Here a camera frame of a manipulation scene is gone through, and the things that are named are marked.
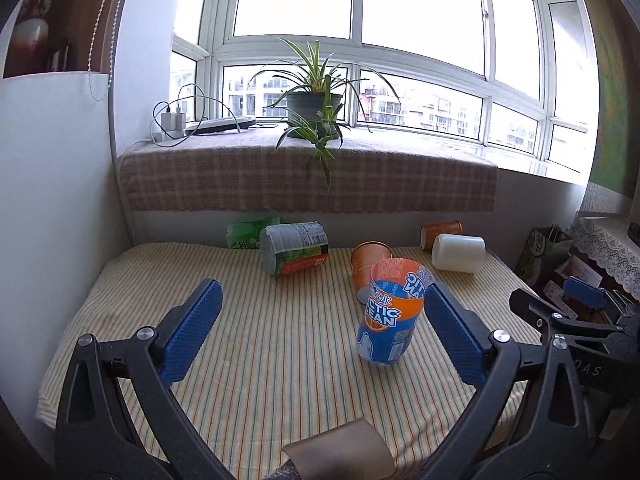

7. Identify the blue Arctic Ocean cup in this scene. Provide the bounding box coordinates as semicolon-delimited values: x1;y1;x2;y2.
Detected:
357;258;434;365

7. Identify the white plastic cup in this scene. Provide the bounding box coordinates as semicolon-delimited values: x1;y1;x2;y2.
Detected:
432;233;486;274

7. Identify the orange cup behind white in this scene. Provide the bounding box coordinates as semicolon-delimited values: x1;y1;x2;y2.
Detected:
420;220;463;252

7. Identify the orange paper cup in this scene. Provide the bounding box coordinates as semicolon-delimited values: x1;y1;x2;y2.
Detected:
350;240;393;304

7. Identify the green orange labelled cup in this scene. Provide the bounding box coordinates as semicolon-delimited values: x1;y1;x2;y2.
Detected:
259;221;329;276

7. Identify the dark red open box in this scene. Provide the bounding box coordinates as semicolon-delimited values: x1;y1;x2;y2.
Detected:
541;256;623;324

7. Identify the white lace cloth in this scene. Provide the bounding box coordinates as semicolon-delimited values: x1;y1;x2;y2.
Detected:
570;214;639;300

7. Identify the green paper bag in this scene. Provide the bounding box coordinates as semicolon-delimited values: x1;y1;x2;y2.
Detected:
515;224;573;287

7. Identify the brown cardboard piece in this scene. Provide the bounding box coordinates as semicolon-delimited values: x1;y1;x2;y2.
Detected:
283;418;396;479

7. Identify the striped table cloth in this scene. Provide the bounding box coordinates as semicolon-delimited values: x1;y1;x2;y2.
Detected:
34;242;544;480

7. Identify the green plastic bag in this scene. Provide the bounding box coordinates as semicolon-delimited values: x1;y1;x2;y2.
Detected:
226;217;281;249

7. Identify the brown plaid sill cloth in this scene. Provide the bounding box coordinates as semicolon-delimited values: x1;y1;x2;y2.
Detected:
119;127;499;214

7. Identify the black flat device on sill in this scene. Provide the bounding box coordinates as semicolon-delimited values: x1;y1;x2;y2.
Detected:
186;116;256;134

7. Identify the potted spider plant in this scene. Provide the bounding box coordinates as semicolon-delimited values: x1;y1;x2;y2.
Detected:
249;37;402;189

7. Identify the white window frame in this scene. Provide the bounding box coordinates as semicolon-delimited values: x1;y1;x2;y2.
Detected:
170;0;598;182

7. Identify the white charger with cables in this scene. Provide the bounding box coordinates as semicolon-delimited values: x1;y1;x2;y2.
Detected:
150;82;241;149

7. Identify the bead blind cord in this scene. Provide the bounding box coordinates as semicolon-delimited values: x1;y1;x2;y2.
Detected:
86;0;136;104

